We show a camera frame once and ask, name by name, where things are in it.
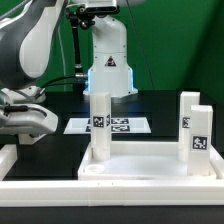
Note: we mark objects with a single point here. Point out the fiducial marker plate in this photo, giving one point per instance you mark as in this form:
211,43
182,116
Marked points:
118,125

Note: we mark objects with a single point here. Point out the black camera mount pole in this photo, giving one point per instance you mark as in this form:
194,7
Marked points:
77,40

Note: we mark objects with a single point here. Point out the white desk top tray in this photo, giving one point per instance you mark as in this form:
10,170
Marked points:
136,160

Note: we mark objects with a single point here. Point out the white U-shaped fence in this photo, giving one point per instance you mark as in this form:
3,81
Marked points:
104,192

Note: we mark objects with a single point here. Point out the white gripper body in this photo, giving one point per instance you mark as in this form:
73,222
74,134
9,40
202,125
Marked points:
21,112

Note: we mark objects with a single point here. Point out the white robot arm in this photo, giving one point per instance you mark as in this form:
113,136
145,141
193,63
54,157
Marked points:
26,41

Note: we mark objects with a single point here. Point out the camera on mount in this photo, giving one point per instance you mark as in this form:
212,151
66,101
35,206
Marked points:
101,6

